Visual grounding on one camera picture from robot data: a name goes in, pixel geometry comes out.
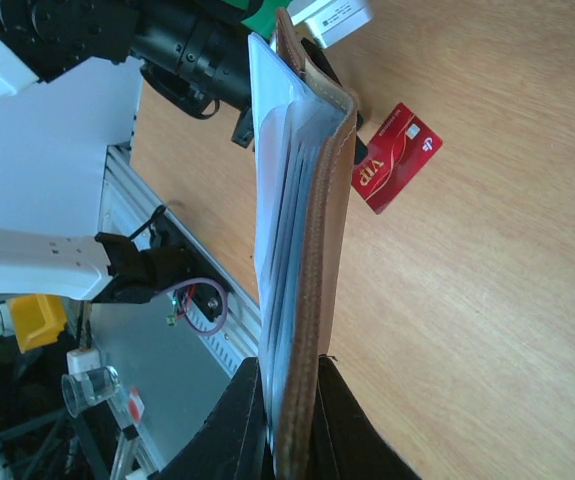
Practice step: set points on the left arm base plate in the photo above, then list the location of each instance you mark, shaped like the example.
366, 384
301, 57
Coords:
157, 259

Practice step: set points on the red VIP credit card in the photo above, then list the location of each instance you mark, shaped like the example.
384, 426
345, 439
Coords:
396, 153

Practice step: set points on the clear plastic measuring cup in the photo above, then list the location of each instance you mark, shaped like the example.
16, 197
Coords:
87, 389

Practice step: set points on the aluminium front rail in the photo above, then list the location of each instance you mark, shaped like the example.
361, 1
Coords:
127, 202

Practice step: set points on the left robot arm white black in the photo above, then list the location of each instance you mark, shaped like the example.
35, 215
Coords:
192, 54

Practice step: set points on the grey slotted cable duct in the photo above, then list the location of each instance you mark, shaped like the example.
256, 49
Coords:
226, 346

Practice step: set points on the yellow bin in background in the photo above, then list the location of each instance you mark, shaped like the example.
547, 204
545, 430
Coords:
37, 320

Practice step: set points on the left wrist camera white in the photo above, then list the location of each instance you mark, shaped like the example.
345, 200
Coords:
329, 21

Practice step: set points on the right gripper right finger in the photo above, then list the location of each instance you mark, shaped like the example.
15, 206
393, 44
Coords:
345, 444

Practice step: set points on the brown leather card holder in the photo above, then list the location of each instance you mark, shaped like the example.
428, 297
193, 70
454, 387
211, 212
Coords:
301, 206

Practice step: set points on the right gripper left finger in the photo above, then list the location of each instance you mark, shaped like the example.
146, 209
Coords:
231, 444

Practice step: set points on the green plastic bin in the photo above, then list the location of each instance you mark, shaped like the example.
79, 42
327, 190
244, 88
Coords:
263, 21

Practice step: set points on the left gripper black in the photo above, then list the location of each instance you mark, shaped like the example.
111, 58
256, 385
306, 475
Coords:
287, 110

